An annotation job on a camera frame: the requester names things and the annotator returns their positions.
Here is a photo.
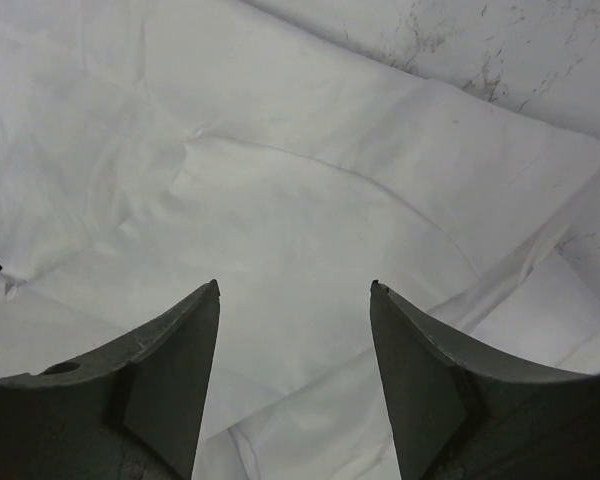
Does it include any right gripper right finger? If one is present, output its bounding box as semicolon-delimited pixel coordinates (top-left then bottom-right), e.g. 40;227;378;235
370;282;600;479

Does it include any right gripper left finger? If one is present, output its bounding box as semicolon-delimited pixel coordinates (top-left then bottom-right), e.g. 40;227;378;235
0;281;220;479

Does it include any white long sleeve shirt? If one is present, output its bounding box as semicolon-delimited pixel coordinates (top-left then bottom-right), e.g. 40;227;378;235
0;1;600;479

